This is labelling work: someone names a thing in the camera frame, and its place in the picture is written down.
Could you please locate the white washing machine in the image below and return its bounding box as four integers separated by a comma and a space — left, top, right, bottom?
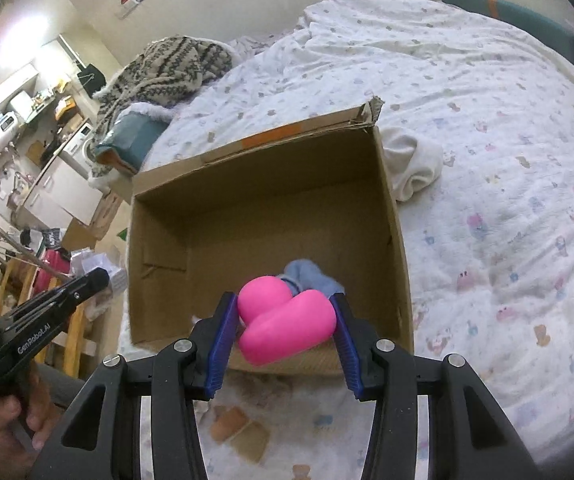
62, 122, 98, 173

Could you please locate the white cabinet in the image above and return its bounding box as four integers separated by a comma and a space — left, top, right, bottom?
17, 152, 105, 226

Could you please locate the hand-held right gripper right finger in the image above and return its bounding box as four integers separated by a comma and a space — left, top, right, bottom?
329, 293, 532, 480

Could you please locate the grey patterned knit blanket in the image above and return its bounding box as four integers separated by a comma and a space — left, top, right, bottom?
89, 35, 234, 148

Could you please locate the cardboard box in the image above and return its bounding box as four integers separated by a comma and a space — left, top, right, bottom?
126, 96, 414, 376

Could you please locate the white rolled cloth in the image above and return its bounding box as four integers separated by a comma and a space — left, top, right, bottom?
382, 127, 444, 203

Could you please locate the teal pillow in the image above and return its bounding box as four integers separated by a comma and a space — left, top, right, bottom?
94, 110, 170, 177

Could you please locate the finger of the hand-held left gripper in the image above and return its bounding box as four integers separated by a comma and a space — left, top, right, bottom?
0, 267, 111, 333

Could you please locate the teal headboard cushion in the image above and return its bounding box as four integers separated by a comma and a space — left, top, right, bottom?
439, 0, 574, 68

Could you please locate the person's left hand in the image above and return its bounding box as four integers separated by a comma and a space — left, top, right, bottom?
0, 360, 62, 480

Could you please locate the white printed bed quilt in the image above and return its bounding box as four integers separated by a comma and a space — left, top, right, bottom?
117, 0, 574, 480

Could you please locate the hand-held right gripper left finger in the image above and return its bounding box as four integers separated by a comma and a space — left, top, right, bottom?
29, 291, 240, 480

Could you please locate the wooden chair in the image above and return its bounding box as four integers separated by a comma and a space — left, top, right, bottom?
0, 207, 98, 381

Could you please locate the pink bag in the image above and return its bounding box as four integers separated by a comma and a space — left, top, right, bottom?
34, 249, 71, 293

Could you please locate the pink heart-shaped soft toy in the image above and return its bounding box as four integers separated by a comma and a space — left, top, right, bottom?
237, 275, 338, 367

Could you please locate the grey-blue cloth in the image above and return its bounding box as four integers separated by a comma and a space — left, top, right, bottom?
276, 258, 346, 297

